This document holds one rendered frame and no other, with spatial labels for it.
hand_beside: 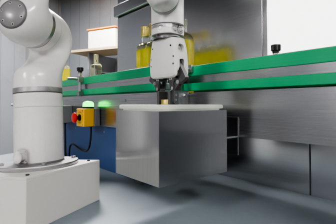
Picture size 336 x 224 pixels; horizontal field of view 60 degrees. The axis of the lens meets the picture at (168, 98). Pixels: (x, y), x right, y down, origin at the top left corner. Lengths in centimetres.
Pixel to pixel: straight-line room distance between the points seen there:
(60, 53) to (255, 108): 54
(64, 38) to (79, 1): 426
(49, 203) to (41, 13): 44
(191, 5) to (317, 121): 72
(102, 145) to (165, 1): 73
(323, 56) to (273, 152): 39
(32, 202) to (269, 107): 57
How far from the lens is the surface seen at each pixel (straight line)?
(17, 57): 464
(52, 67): 81
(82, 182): 80
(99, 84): 125
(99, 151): 125
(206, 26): 115
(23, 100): 79
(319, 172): 94
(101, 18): 477
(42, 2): 79
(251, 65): 80
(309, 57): 73
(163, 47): 73
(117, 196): 89
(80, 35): 497
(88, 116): 117
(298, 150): 96
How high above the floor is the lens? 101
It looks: 1 degrees up
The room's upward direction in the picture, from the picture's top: straight up
